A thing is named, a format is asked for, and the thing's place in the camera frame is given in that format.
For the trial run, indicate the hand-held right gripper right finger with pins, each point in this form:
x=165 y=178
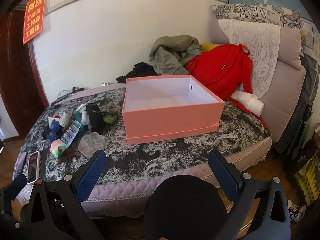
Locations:
x=223 y=177

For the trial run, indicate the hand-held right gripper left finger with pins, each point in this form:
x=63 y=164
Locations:
x=91 y=177

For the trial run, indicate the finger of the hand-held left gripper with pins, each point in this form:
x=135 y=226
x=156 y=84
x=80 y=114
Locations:
x=17 y=185

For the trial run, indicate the clear flower-shaped plastic container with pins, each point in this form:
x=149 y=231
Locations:
x=91 y=143

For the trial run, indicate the pastel rainbow toy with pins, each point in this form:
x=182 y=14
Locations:
x=57 y=148

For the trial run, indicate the battery blister pack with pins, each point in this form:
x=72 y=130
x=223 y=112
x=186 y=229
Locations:
x=70 y=133

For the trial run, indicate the black pouch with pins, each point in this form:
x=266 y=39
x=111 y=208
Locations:
x=96 y=118

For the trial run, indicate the blue figure toy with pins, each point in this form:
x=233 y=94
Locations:
x=53 y=130

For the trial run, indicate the pink cardboard box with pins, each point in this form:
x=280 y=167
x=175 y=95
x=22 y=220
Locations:
x=170 y=112

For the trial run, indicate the smartphone in pink case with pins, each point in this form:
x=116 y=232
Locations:
x=33 y=166

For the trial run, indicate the brown hair scrunchie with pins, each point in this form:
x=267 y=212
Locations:
x=68 y=155

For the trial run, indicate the black rounded object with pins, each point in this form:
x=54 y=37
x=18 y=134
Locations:
x=186 y=205

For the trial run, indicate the small white bottle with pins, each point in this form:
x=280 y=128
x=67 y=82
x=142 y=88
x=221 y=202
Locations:
x=86 y=120

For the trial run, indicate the green toy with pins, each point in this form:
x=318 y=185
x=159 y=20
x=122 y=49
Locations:
x=111 y=118

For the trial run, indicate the black and white patterned blanket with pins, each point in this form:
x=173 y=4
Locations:
x=155 y=160

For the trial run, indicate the patterned shoe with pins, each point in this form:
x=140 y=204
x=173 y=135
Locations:
x=296 y=211

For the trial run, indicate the white paper roll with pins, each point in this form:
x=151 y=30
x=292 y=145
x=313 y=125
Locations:
x=252 y=102

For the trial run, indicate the yellow-green bag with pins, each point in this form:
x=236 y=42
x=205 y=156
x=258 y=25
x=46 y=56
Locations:
x=308 y=180

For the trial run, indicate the small silver item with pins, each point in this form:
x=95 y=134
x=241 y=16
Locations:
x=105 y=84

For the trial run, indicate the red backpack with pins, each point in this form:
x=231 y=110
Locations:
x=222 y=70

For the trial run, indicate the black clothing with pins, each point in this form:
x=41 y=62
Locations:
x=141 y=72

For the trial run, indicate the grey-pink sofa cushion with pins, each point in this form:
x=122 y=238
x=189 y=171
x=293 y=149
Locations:
x=287 y=80

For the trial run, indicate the white floral pillow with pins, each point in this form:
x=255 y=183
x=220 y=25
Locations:
x=257 y=55

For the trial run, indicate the yellow cloth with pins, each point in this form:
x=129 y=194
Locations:
x=208 y=47

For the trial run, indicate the olive green jacket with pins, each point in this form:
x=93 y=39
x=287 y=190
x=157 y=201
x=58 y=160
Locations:
x=170 y=52

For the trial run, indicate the dark red wooden door frame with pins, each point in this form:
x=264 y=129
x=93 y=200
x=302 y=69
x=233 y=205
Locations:
x=20 y=80

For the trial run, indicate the red wall sign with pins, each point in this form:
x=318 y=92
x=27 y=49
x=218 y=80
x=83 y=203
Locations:
x=35 y=17

